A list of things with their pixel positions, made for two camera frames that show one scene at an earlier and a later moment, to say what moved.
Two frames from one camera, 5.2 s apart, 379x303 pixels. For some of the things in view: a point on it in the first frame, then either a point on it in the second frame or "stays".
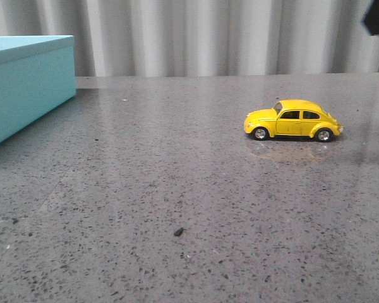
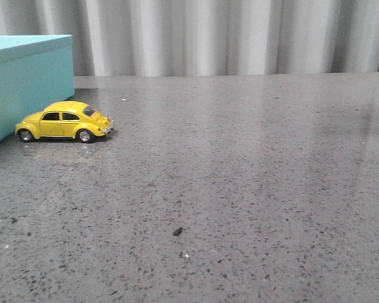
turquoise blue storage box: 28,77 stays
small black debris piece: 179,231 stays
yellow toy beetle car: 293,118 to 64,119
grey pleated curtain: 199,37 stays
